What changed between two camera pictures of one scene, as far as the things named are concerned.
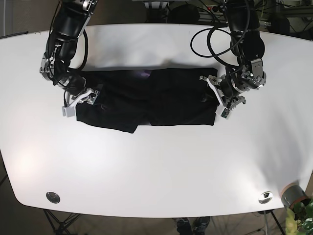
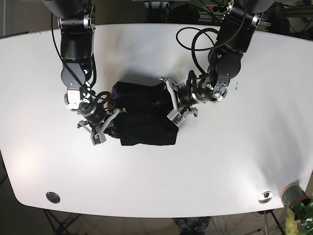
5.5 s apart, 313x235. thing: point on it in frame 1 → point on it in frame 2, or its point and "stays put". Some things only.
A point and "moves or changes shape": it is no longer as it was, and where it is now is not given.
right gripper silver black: x=88 y=95 → x=99 y=121
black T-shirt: x=128 y=98 moves or changes shape
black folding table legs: x=58 y=226 stays put
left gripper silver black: x=224 y=93 → x=184 y=97
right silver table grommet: x=265 y=197 stays put
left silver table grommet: x=53 y=197 stays put
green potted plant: x=299 y=221 stays put
